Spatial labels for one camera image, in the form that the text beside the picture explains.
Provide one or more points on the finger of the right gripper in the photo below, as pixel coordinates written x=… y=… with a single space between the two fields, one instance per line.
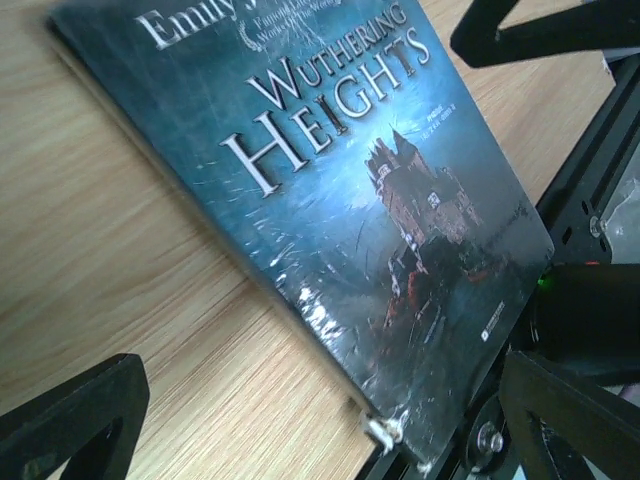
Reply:
x=480 y=42

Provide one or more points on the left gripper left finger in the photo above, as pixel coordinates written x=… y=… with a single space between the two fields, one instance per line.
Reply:
x=89 y=424

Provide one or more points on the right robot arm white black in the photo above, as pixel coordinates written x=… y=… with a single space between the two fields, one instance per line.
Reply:
x=585 y=312

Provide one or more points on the dark blue fantasy book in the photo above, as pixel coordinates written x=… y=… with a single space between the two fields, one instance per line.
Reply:
x=341 y=158

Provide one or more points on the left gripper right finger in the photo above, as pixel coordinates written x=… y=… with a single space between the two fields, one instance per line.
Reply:
x=561 y=423

